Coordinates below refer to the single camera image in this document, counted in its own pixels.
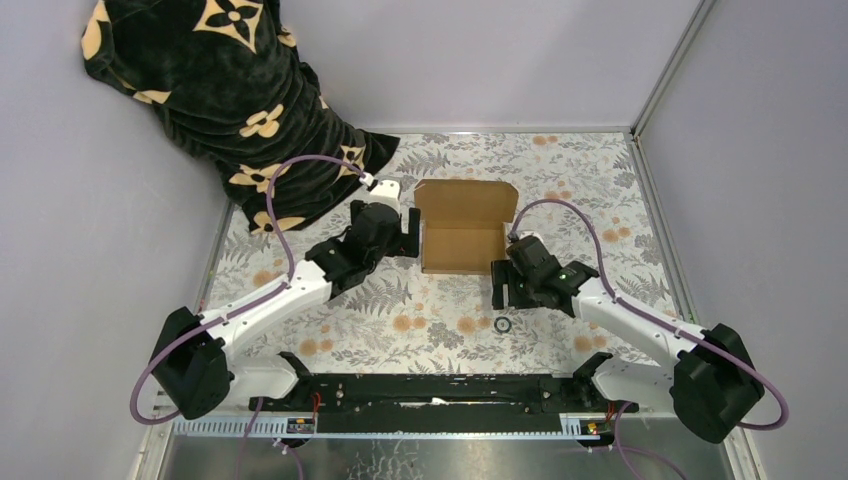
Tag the brown cardboard box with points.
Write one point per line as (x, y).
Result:
(463, 224)

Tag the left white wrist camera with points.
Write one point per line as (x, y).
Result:
(386, 192)

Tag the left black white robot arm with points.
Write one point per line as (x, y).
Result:
(200, 360)

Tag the aluminium frame rails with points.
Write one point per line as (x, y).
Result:
(257, 110)

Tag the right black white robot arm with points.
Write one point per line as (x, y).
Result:
(702, 376)

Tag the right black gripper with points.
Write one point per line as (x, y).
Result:
(504, 272)

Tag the black floral plush blanket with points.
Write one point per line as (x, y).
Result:
(227, 84)

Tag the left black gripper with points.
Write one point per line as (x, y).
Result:
(407, 243)

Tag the floral patterned table mat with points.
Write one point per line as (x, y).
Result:
(580, 193)

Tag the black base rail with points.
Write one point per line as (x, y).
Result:
(442, 404)

